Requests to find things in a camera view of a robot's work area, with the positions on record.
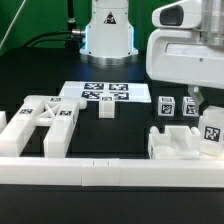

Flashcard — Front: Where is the white chair backrest frame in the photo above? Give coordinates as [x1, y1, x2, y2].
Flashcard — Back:
[0, 95, 87, 158]

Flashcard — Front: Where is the white fence left wall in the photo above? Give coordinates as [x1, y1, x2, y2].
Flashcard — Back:
[0, 111, 7, 133]

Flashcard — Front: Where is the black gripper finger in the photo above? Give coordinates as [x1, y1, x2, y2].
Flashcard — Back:
[188, 85, 204, 113]

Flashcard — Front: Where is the black cable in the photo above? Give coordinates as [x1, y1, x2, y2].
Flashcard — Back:
[24, 29, 87, 48]

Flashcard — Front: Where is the white chair seat plate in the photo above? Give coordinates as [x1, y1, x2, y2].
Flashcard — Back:
[147, 125, 214, 161]

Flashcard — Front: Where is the white marker base plate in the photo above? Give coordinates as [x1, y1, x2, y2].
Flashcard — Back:
[59, 81, 151, 103]

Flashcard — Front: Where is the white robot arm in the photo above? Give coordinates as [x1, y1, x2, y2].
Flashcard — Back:
[146, 0, 224, 105]

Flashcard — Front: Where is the white fence wall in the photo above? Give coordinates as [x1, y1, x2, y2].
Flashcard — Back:
[0, 111, 7, 133]
[0, 157, 224, 188]

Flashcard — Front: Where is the white fence front wall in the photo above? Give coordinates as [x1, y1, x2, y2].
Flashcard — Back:
[0, 157, 224, 188]

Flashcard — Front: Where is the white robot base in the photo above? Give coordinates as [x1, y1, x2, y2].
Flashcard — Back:
[80, 0, 138, 65]

